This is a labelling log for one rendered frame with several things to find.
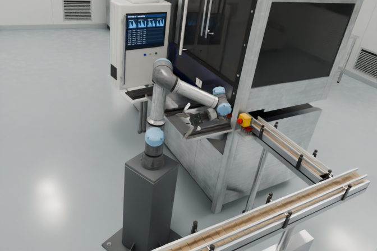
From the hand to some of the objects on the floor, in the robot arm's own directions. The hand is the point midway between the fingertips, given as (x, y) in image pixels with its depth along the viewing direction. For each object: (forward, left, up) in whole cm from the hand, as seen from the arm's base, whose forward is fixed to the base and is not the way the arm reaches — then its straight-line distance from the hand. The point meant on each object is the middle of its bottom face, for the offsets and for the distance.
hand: (178, 126), depth 197 cm
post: (+54, -15, -105) cm, 119 cm away
